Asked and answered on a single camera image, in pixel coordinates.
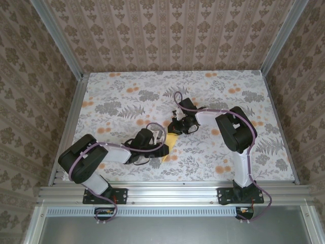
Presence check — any yellow cloth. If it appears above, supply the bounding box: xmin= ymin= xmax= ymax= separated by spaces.
xmin=160 ymin=133 xmax=179 ymax=163

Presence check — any grey sheet metal panel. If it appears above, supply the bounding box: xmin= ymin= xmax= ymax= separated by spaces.
xmin=24 ymin=205 xmax=318 ymax=244

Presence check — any long aluminium mounting beam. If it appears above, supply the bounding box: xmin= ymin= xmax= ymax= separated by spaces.
xmin=37 ymin=185 xmax=314 ymax=205

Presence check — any floral patterned table cover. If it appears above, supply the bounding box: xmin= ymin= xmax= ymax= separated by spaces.
xmin=62 ymin=71 xmax=297 ymax=182

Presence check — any small black connector board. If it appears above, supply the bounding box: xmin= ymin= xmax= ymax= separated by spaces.
xmin=235 ymin=206 xmax=255 ymax=220
xmin=94 ymin=207 xmax=118 ymax=221

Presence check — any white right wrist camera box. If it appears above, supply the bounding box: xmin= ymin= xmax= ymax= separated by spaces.
xmin=171 ymin=108 xmax=186 ymax=120

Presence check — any grey slotted cable duct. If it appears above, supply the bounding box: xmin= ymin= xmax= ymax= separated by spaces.
xmin=47 ymin=207 xmax=239 ymax=217

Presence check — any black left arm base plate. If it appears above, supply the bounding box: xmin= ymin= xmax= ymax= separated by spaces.
xmin=83 ymin=187 xmax=128 ymax=205

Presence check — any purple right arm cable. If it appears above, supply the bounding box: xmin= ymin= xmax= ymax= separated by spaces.
xmin=173 ymin=91 xmax=274 ymax=224

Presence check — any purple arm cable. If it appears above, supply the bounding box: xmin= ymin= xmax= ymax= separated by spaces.
xmin=173 ymin=91 xmax=274 ymax=224
xmin=68 ymin=122 xmax=168 ymax=226

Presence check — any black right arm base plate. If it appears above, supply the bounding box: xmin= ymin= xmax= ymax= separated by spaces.
xmin=217 ymin=187 xmax=265 ymax=205

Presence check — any aluminium side rail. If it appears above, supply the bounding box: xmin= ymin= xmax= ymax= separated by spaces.
xmin=261 ymin=72 xmax=301 ymax=186
xmin=48 ymin=73 xmax=90 ymax=187

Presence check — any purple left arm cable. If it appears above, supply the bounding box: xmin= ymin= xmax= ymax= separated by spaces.
xmin=68 ymin=122 xmax=168 ymax=226

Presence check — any aluminium corner post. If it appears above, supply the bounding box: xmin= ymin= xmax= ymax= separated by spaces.
xmin=30 ymin=0 xmax=85 ymax=80
xmin=260 ymin=0 xmax=311 ymax=75

